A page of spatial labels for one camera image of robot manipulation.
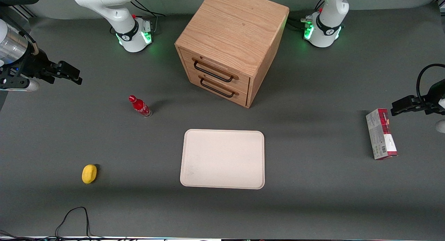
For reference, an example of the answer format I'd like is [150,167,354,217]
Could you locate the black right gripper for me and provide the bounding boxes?
[19,50,83,85]

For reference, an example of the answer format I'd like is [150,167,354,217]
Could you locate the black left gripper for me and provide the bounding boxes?
[390,79,445,117]

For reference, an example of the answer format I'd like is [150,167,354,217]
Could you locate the black metal drawer handle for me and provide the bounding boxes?
[200,78,235,98]
[193,59,234,83]

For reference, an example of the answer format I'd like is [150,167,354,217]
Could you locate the wooden drawer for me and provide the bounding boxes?
[187,67,249,108]
[179,48,251,94]

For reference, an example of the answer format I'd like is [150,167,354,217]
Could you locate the wooden drawer cabinet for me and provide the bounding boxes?
[175,0,290,109]

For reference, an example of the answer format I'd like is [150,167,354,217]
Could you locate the red and white carton box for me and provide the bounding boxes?
[365,108,398,161]

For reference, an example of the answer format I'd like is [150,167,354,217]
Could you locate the red soda bottle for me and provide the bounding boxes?
[128,95,153,118]

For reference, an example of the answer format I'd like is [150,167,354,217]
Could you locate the yellow lemon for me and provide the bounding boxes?
[82,164,98,184]

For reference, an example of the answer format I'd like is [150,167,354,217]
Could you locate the beige plastic tray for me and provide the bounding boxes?
[180,129,265,190]

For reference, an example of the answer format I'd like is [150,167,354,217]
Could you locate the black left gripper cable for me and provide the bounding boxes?
[416,63,445,103]

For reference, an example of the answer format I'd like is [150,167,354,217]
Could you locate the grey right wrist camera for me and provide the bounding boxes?
[0,79,40,92]

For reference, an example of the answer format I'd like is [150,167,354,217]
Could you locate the aluminium frame rail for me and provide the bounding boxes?
[0,4,38,20]

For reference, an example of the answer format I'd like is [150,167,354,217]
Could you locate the black right base cables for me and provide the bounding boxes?
[130,0,167,35]

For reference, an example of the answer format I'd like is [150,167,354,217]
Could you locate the black base cables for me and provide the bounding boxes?
[288,0,326,30]
[130,0,167,35]

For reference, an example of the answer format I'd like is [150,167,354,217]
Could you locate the black left base cables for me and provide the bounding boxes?
[288,0,326,30]

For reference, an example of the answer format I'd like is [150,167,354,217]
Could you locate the black cable loop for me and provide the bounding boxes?
[0,206,130,241]

